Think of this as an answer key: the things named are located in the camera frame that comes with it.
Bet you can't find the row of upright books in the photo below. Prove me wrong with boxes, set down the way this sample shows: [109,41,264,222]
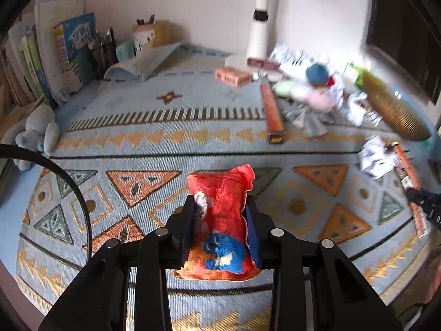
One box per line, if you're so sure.
[0,0,85,111]

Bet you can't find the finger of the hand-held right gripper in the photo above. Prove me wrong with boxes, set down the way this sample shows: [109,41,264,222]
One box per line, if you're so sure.
[407,187,435,211]

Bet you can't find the white lamp stand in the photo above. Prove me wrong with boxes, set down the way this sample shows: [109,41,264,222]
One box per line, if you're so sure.
[246,0,281,59]

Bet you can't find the crumpled white paper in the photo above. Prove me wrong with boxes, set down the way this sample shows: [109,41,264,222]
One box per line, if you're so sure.
[270,44,311,73]
[358,136,398,180]
[339,90,367,126]

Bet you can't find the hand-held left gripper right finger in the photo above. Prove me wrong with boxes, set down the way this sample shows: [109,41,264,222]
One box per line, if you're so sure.
[243,196,404,331]

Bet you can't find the black cable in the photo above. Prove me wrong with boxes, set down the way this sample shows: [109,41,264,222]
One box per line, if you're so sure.
[0,146,93,257]

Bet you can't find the wooden pen holder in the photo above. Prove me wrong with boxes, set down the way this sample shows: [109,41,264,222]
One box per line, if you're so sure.
[133,13,172,56]

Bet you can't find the blue round plush toy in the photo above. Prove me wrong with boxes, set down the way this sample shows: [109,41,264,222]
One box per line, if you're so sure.
[305,63,332,86]

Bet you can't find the teal box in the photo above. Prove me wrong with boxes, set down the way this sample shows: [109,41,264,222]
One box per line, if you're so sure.
[116,39,136,63]

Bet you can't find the grey elephant plush toy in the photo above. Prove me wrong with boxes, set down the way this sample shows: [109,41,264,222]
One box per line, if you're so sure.
[2,104,61,171]

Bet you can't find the black television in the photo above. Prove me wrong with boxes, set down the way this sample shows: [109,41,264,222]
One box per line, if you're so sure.
[365,0,441,104]

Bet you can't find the red and white box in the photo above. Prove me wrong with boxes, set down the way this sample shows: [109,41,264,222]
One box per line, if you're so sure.
[247,57,286,76]

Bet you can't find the pink and green soft balls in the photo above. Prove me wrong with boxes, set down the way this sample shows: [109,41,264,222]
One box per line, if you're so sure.
[273,80,336,113]

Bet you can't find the crumpled grey paper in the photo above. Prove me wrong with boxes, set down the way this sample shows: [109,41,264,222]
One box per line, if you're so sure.
[283,105,328,138]

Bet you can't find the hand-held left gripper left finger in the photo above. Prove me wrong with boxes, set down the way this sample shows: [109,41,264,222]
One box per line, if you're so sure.
[39,196,198,331]

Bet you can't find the long orange box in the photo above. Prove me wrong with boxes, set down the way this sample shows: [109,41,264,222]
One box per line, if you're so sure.
[393,141,429,238]
[260,82,286,145]

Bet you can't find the brown woven basket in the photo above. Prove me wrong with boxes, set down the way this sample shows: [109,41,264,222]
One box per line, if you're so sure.
[362,71,433,142]

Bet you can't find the green packet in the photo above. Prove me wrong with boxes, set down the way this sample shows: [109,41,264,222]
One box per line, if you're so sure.
[345,63,366,88]

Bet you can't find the black mesh pen holder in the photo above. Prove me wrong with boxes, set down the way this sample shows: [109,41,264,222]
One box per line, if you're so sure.
[90,26,119,79]

